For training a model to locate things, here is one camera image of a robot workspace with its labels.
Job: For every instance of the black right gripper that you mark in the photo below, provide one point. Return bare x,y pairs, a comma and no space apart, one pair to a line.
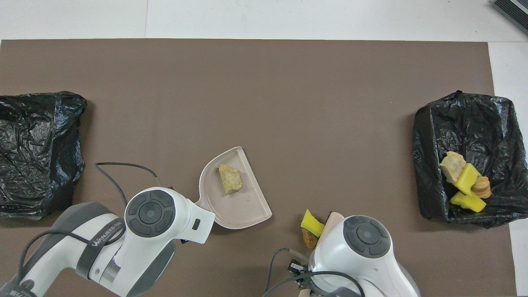
299,270

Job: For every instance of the yellow green sponge piece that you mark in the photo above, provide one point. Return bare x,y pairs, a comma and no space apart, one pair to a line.
468,178
311,222
470,203

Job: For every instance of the beige hand brush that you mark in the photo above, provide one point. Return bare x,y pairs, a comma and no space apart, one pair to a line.
332,222

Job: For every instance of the beige plastic dustpan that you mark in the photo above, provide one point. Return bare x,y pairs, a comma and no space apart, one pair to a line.
247,206

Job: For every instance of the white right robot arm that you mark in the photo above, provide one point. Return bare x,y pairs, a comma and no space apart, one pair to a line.
363,264

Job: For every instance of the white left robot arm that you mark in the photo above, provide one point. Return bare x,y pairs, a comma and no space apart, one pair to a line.
165,247

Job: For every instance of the black bag lined bin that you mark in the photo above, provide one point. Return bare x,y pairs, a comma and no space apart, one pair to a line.
474,123
41,156

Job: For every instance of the brown bread roll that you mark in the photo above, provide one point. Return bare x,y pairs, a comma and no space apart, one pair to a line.
308,242

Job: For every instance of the brown table mat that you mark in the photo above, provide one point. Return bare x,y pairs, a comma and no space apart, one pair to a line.
264,82

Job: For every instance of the dark ribbed grille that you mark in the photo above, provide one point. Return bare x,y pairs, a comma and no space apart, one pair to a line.
513,10

